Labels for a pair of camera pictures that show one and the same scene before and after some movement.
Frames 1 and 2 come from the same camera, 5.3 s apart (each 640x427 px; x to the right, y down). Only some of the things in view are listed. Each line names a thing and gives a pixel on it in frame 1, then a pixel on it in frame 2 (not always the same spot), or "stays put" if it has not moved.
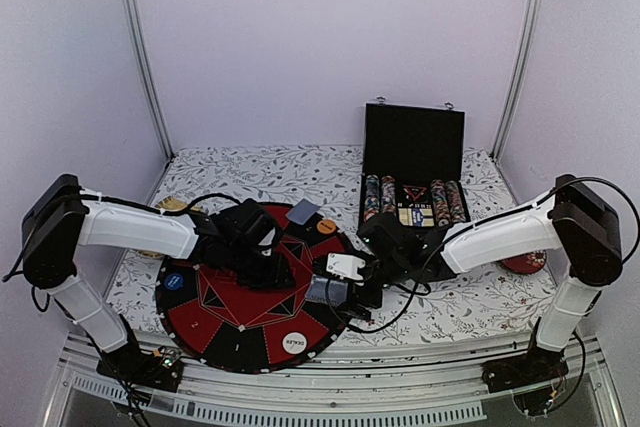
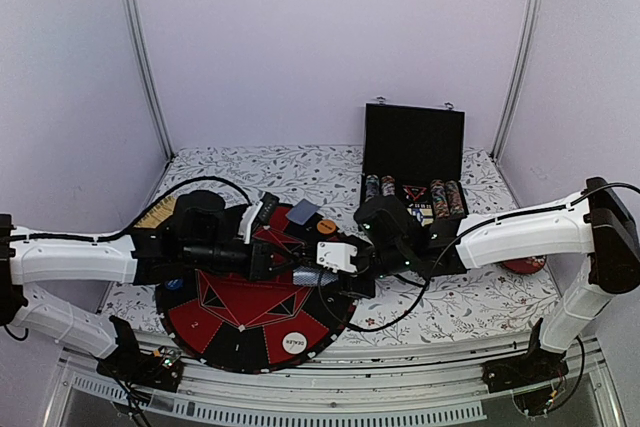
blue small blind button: (173, 281) stays put
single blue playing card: (302, 211) stays put
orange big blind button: (326, 226) stays put
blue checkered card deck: (337, 291) to (309, 276)
